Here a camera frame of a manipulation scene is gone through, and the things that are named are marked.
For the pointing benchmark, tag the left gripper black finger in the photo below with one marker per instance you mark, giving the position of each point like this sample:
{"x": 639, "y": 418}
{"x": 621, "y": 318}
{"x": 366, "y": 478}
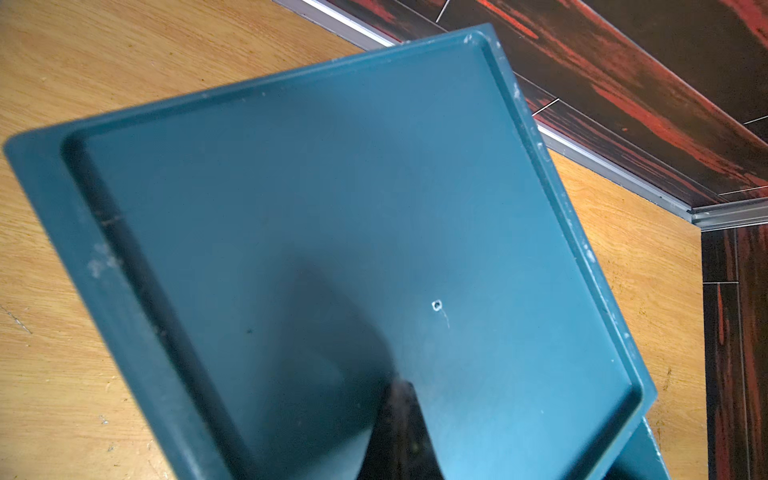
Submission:
{"x": 400, "y": 446}

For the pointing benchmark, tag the teal drawer cabinet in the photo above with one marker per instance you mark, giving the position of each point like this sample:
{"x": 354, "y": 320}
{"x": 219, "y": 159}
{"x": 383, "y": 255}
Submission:
{"x": 265, "y": 258}

